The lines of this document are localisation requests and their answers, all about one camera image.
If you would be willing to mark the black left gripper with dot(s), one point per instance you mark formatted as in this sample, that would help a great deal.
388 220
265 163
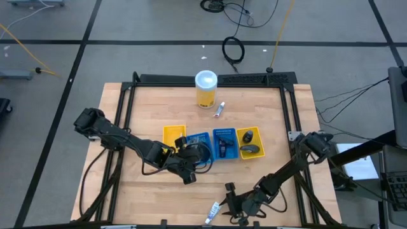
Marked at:
184 160

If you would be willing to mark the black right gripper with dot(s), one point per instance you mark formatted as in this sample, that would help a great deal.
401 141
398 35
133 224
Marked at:
249 203

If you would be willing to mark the white toothpaste tube blue print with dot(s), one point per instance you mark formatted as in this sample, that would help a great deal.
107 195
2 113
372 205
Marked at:
213 210

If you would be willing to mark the black tube red print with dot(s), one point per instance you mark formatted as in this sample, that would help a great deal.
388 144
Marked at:
222 149

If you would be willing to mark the white toothpaste tube red mark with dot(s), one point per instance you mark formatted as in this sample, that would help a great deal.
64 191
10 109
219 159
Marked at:
219 109

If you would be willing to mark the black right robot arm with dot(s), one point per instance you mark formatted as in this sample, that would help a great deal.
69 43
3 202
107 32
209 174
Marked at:
286 171

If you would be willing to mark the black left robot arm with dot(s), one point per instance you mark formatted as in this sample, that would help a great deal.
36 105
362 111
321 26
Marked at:
127 141

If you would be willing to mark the blue slotted plastic basket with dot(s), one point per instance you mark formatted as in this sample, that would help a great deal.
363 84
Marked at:
198 137
232 152

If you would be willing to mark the yellow slotted plastic basket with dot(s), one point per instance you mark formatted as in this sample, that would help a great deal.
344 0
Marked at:
259 138
171 135

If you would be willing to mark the yellow wipes canister white lid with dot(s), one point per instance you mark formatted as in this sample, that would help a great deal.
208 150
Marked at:
206 95

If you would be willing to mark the black perforated plate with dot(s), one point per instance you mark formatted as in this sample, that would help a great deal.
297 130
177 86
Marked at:
254 78

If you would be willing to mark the white flat panel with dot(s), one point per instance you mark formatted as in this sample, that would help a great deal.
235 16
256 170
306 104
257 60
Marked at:
356 165

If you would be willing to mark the black metal strut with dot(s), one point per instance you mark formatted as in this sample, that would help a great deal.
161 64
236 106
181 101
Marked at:
365 148

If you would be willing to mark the grey desk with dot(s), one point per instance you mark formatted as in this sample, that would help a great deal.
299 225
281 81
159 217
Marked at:
391 159

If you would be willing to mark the black keyboard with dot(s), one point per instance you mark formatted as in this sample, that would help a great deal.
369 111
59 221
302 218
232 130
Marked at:
397 191

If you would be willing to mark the grey monitor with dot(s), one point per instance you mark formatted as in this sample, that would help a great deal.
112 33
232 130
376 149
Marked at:
399 105

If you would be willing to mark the black caster base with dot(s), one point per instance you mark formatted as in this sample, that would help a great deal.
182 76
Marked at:
4 106

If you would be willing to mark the grey stand base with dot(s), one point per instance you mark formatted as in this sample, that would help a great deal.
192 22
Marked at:
35 2
16 75

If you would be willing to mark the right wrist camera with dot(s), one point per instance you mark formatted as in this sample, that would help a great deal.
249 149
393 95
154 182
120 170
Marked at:
230 187

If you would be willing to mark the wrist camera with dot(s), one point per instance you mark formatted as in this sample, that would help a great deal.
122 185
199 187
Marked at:
230 187
180 142

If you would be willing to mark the black clamp bracket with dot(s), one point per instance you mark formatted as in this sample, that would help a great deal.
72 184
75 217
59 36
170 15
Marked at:
163 224
256 225

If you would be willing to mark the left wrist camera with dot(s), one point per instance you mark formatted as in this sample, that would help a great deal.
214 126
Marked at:
180 142

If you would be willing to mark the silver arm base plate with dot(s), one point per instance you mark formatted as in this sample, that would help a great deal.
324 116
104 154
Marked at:
293 136
92 138

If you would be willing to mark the black aluminium table frame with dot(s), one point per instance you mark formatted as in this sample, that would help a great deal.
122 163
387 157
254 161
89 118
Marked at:
152 85

